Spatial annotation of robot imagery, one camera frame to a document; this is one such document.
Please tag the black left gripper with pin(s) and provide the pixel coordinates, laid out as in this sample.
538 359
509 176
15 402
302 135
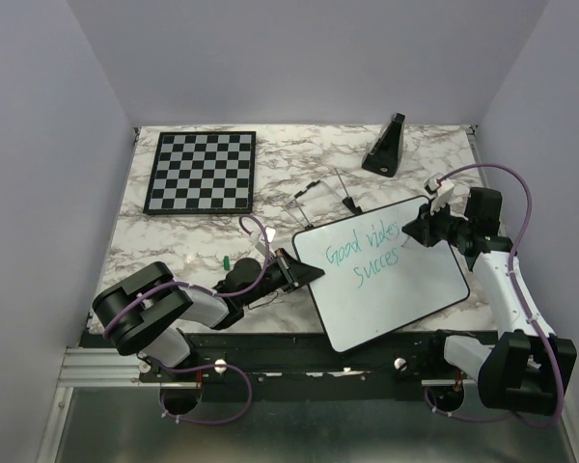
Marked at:
294 272

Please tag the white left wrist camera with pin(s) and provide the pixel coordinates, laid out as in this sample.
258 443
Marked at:
262 242

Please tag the white whiteboard black frame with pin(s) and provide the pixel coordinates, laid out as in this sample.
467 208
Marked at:
371 285

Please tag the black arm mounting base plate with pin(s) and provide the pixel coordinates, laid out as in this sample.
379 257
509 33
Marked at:
229 368

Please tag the black white chessboard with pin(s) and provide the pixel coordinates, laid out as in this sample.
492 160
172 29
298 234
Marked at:
202 172

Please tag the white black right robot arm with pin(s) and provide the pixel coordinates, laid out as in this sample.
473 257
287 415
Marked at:
528 368

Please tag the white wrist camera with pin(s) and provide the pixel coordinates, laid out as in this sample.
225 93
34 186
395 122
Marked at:
262 242
440 192

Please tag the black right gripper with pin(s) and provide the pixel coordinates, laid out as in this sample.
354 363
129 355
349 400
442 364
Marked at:
422 228

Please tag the black wire whiteboard stand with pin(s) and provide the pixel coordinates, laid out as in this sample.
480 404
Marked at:
329 189

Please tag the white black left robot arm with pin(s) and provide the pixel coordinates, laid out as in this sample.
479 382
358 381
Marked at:
138 312

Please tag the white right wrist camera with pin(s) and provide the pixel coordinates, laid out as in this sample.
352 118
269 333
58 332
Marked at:
440 192

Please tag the aluminium rail frame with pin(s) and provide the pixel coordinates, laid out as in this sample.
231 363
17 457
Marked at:
112 417

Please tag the black wedge eraser block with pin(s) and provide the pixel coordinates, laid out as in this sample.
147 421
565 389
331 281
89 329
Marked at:
384 156

